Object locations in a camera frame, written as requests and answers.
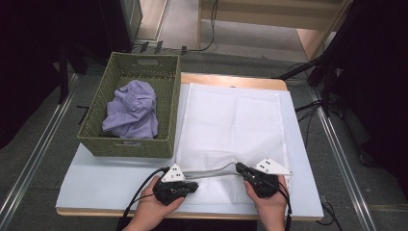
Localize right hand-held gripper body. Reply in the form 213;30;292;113
242;157;293;199

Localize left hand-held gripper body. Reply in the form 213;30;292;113
151;163;200;207

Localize white mesh laundry bag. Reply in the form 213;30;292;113
175;82;292;206

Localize lavender shirt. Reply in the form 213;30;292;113
101;79;160;140

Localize green woven basket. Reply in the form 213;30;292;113
77;51;182;159

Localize person's right hand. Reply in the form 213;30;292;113
242;174;290;219

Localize person's left hand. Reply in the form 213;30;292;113
134;183;186;226

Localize white table mat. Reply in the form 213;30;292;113
56;84;324;218

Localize wooden table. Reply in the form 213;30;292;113
56;72;323;222

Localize black metal stand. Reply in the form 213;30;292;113
271;0;364;117

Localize light wooden shelf unit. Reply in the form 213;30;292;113
196;0;354;61

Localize dark cabinet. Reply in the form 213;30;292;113
98;0;144;55

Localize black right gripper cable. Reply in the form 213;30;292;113
271;182;293;231

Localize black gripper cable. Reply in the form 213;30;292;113
271;182;293;231
115;166;171;231

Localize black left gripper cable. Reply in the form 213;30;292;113
115;166;171;231

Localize black floor cable loop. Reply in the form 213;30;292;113
316;194;344;231

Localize metal floor rail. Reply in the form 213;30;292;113
308;86;378;231
0;72;80;225

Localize black floor cables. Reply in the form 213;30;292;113
293;98;323;149

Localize black hanging cable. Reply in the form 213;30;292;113
184;0;219;54

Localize black metal frame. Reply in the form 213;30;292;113
57;40;111;106

